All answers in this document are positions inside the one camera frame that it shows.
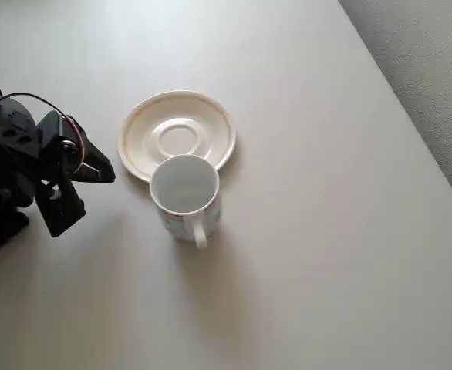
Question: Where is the white saucer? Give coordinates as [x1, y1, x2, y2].
[117, 89, 238, 183]

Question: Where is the red servo wire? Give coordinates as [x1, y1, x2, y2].
[64, 114, 86, 170]

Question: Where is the white mug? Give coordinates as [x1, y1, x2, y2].
[149, 154, 221, 251]

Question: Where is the thin black cable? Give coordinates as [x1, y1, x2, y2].
[0, 76, 69, 119]

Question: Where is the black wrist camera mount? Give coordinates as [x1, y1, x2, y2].
[34, 177, 87, 238]

